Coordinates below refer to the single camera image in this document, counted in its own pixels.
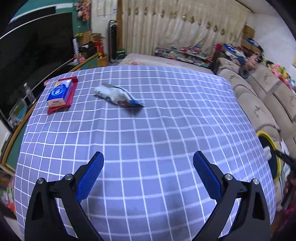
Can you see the clear glass fish bowl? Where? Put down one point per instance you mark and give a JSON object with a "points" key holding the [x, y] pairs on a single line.
{"points": [[18, 112]]}

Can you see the pile of plush toys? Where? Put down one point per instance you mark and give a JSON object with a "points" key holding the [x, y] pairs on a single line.
{"points": [[245, 59]]}

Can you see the clear water bottle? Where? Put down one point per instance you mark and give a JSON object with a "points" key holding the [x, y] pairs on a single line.
{"points": [[29, 94]]}

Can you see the white silver snack bag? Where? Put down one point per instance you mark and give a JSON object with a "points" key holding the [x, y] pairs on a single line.
{"points": [[117, 95]]}

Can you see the large black television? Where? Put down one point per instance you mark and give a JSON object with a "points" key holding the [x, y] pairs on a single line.
{"points": [[31, 52]]}

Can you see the red tray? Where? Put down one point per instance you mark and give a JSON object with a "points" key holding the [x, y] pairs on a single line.
{"points": [[70, 99]]}

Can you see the white standing air conditioner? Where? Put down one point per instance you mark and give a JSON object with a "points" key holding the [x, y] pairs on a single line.
{"points": [[102, 11]]}

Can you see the black tower fan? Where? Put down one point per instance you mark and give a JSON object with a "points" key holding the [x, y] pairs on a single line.
{"points": [[112, 40]]}

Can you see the beige patterned curtain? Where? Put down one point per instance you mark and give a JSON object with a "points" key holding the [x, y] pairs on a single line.
{"points": [[150, 24]]}

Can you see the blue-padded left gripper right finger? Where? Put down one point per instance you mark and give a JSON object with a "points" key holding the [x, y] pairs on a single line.
{"points": [[252, 218]]}

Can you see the floral beige mattress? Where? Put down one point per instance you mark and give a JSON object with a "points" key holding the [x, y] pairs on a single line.
{"points": [[139, 59]]}

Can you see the blue checkered tablecloth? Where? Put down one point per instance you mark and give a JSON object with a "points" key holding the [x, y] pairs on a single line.
{"points": [[148, 188]]}

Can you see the crumpled white tissue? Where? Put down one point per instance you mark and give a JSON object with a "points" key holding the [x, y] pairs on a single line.
{"points": [[267, 152]]}

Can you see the low shelf with toys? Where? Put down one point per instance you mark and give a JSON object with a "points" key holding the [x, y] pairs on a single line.
{"points": [[191, 55]]}

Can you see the beige sofa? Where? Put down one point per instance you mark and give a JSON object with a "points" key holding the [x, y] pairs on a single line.
{"points": [[268, 103]]}

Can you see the cardboard boxes stack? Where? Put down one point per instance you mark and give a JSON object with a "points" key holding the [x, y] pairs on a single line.
{"points": [[248, 34]]}

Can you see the blue tissue pack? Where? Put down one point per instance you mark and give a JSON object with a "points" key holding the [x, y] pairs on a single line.
{"points": [[60, 93]]}

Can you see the yellow-rimmed black trash bin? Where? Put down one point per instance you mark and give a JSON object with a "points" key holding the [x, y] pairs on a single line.
{"points": [[274, 163]]}

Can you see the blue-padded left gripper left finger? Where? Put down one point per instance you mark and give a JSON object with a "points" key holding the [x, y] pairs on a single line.
{"points": [[43, 220]]}

